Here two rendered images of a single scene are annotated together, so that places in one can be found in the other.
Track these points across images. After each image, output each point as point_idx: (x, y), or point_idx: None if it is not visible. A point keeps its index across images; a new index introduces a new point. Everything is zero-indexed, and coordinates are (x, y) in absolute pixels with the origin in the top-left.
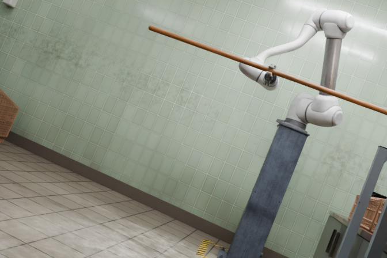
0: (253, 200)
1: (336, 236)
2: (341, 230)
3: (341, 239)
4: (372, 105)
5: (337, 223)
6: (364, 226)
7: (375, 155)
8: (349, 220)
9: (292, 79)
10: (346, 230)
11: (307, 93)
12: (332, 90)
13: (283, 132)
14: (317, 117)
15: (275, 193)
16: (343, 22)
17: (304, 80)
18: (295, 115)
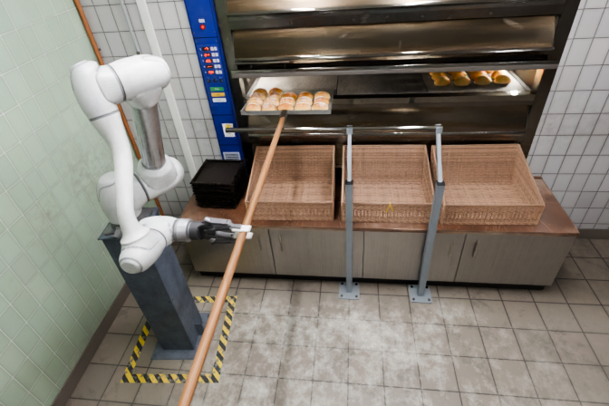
0: (176, 304)
1: (280, 239)
2: (277, 232)
3: (294, 237)
4: (274, 149)
5: None
6: (315, 219)
7: (346, 190)
8: (265, 221)
9: (255, 209)
10: (347, 237)
11: None
12: (265, 174)
13: None
14: (169, 189)
15: (178, 275)
16: (169, 79)
17: (256, 197)
18: (135, 211)
